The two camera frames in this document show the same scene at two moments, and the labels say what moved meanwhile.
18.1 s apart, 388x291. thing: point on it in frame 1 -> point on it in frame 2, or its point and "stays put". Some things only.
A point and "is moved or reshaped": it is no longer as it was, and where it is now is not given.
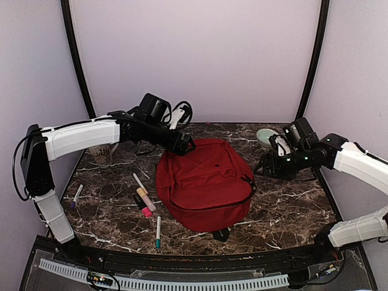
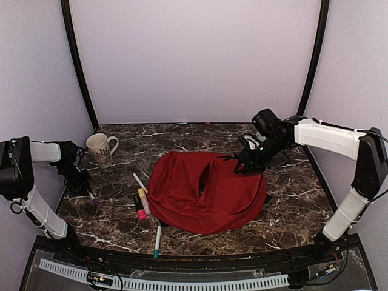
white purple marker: (76, 196) -> (96, 202)
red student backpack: (210, 189) is moved or reshaped
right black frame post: (315, 59) stays put
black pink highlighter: (146, 211) is moved or reshaped
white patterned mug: (103, 154) stays put
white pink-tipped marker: (139, 182) stays put
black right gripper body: (288, 168) -> (259, 160)
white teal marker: (158, 232) is moved or reshaped
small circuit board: (98, 279) stays put
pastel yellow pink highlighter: (143, 193) is moved or reshaped
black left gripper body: (153, 136) -> (73, 176)
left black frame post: (65, 8) stays put
